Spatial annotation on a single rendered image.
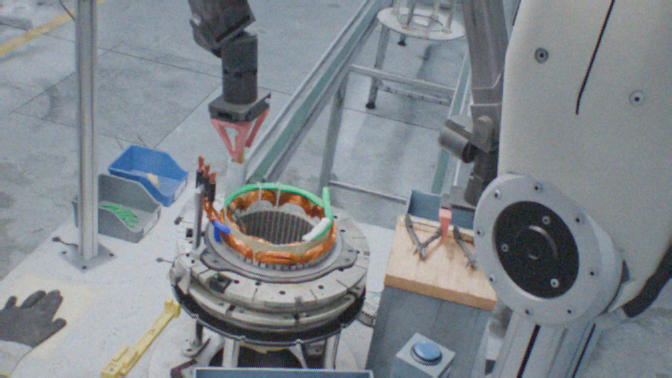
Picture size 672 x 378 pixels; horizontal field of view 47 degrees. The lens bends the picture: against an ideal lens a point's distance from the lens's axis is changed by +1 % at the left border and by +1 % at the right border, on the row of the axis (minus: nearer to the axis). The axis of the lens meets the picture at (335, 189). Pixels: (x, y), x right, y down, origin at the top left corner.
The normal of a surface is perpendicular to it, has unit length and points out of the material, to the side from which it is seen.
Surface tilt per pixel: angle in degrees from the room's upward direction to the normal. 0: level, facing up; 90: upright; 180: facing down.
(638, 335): 0
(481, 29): 95
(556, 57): 90
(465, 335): 90
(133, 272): 0
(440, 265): 0
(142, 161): 87
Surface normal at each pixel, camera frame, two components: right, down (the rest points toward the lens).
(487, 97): -0.74, 0.32
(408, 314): -0.18, 0.48
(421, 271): 0.15, -0.85
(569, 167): -0.77, 0.49
